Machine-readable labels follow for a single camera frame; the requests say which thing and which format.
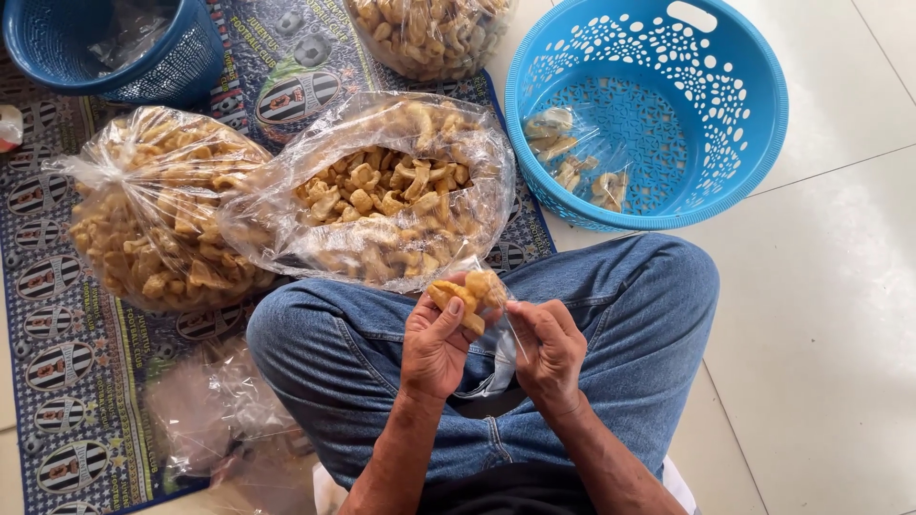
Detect person's black shirt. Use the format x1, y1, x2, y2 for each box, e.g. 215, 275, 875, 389
417, 461, 613, 515

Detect large clear bag of crackers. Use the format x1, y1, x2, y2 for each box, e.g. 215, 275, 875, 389
343, 0, 518, 83

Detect person's left hand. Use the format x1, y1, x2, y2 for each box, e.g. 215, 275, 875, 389
399, 286, 489, 403

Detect light blue plastic basket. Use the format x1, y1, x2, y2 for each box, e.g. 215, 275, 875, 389
504, 0, 790, 233

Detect small clear packet of crackers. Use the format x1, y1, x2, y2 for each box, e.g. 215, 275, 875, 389
427, 256, 529, 396

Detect crumpled clear plastic wrap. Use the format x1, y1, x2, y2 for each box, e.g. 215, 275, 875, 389
86, 0, 178, 78

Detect small sealed cracker packet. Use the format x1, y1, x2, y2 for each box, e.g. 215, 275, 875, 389
588, 168, 634, 214
551, 153, 602, 194
521, 106, 582, 163

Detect person's blue jeans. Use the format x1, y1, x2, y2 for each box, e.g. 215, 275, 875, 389
245, 232, 721, 494

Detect white and red object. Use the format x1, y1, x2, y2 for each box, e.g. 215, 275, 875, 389
0, 104, 25, 153

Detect person's right hand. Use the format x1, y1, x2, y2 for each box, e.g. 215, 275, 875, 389
504, 299, 590, 418

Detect pile of empty plastic bags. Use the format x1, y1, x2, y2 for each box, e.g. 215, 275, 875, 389
145, 336, 319, 515

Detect dark blue plastic basket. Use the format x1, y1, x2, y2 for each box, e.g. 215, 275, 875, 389
2, 0, 226, 110

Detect large tied bag of crackers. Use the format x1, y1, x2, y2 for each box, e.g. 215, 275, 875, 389
42, 106, 279, 313

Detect large open bag of crackers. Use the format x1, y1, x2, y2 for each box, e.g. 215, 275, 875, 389
217, 91, 518, 294

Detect blue printed floor mat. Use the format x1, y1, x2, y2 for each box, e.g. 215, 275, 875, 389
0, 0, 558, 515

